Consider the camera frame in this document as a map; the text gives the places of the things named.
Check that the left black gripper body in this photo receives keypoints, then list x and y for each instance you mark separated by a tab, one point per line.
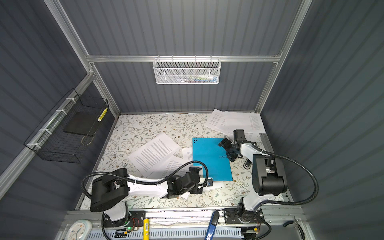
182	192

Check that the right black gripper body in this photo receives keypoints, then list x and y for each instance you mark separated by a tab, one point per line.
233	145

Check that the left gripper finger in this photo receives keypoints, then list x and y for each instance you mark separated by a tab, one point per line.
196	190
195	170

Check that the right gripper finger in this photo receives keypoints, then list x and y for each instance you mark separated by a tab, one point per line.
225	143
232	156

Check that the teal black clip folder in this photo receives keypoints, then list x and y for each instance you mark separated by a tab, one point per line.
207	151

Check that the printed paper sheet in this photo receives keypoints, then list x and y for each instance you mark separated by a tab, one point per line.
154	154
166	168

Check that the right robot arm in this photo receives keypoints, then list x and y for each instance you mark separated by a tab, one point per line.
268	174

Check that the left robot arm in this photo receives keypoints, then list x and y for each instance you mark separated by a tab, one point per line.
107	191

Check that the paper stack far corner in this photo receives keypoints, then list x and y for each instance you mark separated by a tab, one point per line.
227	122

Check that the yellow tube at front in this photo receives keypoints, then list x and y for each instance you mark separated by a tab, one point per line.
146	235

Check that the pens in white basket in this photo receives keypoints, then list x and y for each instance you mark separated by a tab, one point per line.
200	79

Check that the yellow marker in basket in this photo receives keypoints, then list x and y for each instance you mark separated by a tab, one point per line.
101	116

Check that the black pliers front right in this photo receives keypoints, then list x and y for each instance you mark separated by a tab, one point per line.
296	224

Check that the white round clock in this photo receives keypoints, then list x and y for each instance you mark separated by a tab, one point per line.
80	230

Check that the black notebook in basket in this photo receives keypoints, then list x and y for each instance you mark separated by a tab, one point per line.
83	124

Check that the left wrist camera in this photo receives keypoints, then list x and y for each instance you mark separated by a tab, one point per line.
209	183

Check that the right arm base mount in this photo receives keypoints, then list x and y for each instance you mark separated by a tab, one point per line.
233	216

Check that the blue handled tool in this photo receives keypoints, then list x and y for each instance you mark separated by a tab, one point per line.
212	225

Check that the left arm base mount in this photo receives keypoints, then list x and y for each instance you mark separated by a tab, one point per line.
132	219

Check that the white wire mesh basket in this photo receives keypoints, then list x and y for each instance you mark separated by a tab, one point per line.
168	72

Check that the black wire basket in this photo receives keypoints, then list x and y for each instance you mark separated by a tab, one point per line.
50	143

